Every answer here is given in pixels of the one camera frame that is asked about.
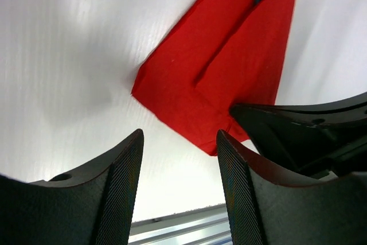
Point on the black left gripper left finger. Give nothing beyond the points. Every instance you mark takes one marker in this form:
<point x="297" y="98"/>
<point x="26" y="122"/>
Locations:
<point x="90" y="204"/>

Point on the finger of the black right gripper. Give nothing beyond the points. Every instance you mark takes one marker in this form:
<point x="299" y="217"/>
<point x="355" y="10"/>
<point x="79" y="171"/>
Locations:
<point x="310" y="140"/>

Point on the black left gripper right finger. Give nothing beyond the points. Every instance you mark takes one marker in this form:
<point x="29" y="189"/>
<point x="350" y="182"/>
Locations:
<point x="269" y="204"/>

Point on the aluminium front rail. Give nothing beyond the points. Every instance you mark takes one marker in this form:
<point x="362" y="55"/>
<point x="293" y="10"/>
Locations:
<point x="202" y="226"/>

